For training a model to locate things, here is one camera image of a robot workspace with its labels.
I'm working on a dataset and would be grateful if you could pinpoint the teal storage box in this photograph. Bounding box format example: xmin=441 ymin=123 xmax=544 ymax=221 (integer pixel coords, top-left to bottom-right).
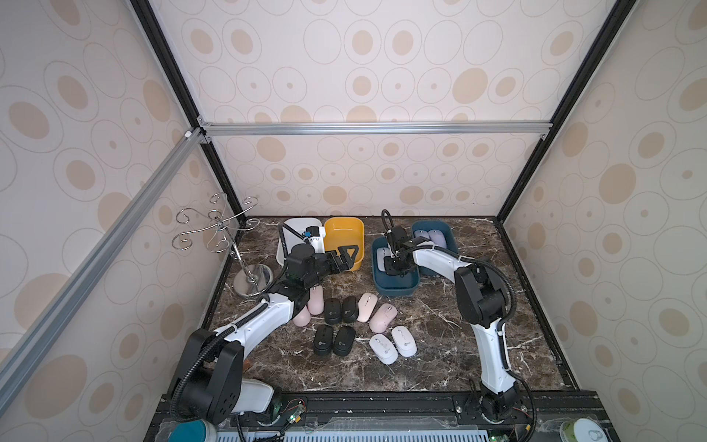
xmin=412 ymin=220 xmax=464 ymax=281
xmin=372 ymin=237 xmax=421 ymax=298

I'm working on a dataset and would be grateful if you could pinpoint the purple mouse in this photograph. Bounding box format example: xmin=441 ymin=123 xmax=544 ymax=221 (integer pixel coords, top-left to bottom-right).
xmin=428 ymin=229 xmax=447 ymax=248
xmin=414 ymin=230 xmax=430 ymax=241

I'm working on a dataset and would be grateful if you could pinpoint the white mouse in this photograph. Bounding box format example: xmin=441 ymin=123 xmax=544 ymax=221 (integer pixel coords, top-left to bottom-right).
xmin=391 ymin=326 xmax=418 ymax=357
xmin=369 ymin=334 xmax=399 ymax=366
xmin=376 ymin=247 xmax=391 ymax=274

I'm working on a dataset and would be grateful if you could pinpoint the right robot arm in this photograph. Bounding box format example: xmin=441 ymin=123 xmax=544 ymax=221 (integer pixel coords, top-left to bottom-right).
xmin=384 ymin=226 xmax=522 ymax=424

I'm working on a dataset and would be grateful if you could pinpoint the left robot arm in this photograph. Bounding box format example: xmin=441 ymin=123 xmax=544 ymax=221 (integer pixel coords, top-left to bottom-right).
xmin=168 ymin=243 xmax=360 ymax=425

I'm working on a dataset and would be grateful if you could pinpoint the yellow storage box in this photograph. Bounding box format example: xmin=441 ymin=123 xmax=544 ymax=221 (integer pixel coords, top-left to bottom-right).
xmin=324 ymin=217 xmax=365 ymax=272

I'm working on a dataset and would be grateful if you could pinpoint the white storage box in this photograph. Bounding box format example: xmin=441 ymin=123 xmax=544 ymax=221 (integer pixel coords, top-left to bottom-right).
xmin=276 ymin=217 xmax=323 ymax=266

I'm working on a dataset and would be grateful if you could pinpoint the pink mouse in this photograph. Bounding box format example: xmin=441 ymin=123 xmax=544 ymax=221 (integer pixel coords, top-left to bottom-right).
xmin=292 ymin=306 xmax=311 ymax=327
xmin=356 ymin=293 xmax=379 ymax=322
xmin=307 ymin=285 xmax=325 ymax=316
xmin=369 ymin=303 xmax=398 ymax=333

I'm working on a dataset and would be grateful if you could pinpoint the black mouse upper left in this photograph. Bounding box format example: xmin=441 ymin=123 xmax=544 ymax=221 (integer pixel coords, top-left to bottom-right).
xmin=323 ymin=298 xmax=342 ymax=325

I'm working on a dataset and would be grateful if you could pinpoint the black mouse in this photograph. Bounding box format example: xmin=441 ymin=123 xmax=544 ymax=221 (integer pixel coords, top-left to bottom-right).
xmin=333 ymin=326 xmax=356 ymax=357
xmin=342 ymin=296 xmax=359 ymax=323
xmin=312 ymin=324 xmax=334 ymax=357
xmin=323 ymin=298 xmax=342 ymax=325

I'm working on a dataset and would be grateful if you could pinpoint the black mouse upper right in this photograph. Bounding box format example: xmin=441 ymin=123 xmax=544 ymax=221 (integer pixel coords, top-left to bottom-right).
xmin=342 ymin=296 xmax=359 ymax=323

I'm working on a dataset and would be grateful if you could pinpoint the pink mouse far left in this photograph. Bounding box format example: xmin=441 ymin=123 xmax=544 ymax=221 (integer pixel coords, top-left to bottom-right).
xmin=292 ymin=306 xmax=311 ymax=327

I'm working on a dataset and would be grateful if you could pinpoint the black mouse lower right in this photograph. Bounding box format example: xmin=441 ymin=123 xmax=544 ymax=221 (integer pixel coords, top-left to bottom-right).
xmin=333 ymin=326 xmax=356 ymax=357

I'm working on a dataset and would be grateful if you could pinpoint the black mouse lower left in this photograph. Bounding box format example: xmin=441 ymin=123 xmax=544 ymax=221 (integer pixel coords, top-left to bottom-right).
xmin=312 ymin=324 xmax=334 ymax=357

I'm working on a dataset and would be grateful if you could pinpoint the horizontal aluminium back bar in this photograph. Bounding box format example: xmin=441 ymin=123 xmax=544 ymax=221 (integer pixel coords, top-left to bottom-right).
xmin=204 ymin=120 xmax=552 ymax=136

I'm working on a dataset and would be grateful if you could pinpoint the teal round container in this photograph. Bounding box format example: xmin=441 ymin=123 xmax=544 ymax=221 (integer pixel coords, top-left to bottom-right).
xmin=168 ymin=420 xmax=217 ymax=442

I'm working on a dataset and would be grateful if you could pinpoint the aluminium left side bar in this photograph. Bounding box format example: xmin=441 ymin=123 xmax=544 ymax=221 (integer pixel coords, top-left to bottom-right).
xmin=1 ymin=127 xmax=204 ymax=414

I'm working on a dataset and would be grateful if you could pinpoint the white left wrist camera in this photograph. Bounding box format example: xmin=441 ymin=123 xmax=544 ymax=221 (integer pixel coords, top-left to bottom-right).
xmin=303 ymin=226 xmax=326 ymax=253

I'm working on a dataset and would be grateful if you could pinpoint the silver wire cup rack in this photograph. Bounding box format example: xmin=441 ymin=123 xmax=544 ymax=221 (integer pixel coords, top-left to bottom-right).
xmin=171 ymin=196 xmax=274 ymax=298

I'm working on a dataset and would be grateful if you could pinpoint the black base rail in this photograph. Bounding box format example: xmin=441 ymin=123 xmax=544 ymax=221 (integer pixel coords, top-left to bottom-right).
xmin=144 ymin=389 xmax=620 ymax=442

